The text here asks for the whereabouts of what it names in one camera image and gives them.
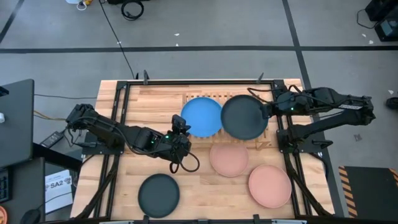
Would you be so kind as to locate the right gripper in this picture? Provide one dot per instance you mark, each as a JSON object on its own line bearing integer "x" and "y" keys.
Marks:
{"x": 284, "y": 104}

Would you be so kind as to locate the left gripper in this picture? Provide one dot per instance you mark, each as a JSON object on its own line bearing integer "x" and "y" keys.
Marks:
{"x": 177, "y": 144}

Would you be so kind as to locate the blue plate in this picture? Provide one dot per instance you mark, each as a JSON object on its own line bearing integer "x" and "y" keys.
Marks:
{"x": 200, "y": 116}

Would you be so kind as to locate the dark grey plate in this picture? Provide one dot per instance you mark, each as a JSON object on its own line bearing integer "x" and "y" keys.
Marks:
{"x": 244, "y": 118}
{"x": 158, "y": 196}

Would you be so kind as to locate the pink plate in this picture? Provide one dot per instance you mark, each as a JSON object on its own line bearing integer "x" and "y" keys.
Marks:
{"x": 270, "y": 186}
{"x": 229, "y": 160}

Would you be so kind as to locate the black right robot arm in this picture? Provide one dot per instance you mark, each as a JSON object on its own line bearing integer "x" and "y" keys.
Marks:
{"x": 342, "y": 119}

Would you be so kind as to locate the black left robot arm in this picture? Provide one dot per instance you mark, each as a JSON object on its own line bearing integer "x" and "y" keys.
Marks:
{"x": 102, "y": 127}

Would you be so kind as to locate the slatted wooden shelf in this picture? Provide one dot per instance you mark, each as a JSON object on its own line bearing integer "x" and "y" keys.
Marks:
{"x": 217, "y": 141}

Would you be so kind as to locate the black shoe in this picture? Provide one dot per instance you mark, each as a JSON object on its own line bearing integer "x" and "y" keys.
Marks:
{"x": 392, "y": 103}

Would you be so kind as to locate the black power adapter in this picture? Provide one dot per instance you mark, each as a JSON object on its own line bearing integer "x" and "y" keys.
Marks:
{"x": 52, "y": 139}

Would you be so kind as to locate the black mat with striped edge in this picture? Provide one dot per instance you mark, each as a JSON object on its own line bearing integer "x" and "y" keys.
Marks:
{"x": 370, "y": 193}

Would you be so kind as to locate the flat black item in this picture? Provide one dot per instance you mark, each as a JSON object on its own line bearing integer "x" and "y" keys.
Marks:
{"x": 124, "y": 1}

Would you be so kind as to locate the white SA2 paper sheet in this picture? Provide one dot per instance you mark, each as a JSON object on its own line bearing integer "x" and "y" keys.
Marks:
{"x": 59, "y": 193}

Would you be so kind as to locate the black box with screen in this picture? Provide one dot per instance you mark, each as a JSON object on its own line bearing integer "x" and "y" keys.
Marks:
{"x": 388, "y": 31}

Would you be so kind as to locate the black equipment case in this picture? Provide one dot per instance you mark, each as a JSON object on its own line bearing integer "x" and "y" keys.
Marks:
{"x": 384, "y": 7}

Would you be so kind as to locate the dark grey desk top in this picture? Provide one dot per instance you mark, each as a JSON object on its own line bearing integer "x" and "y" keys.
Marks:
{"x": 17, "y": 124}

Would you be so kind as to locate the dark grey side table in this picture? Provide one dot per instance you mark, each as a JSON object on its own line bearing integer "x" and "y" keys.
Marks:
{"x": 28, "y": 186}

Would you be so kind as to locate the black computer mouse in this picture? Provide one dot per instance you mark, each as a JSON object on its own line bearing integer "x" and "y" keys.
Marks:
{"x": 31, "y": 217}

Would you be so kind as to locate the small white object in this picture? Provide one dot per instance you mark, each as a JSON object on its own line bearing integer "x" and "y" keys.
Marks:
{"x": 2, "y": 118}

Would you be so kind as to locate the black keypad device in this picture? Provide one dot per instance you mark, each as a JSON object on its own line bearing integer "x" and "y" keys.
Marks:
{"x": 4, "y": 186}

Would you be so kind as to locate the orange round object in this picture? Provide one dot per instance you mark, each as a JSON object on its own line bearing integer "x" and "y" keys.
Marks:
{"x": 2, "y": 216}

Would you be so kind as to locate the black frame clamp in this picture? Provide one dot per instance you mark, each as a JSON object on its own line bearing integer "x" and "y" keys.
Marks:
{"x": 260, "y": 79}
{"x": 145, "y": 77}

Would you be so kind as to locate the black metal table frame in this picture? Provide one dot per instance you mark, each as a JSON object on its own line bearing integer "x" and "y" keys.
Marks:
{"x": 199, "y": 82}

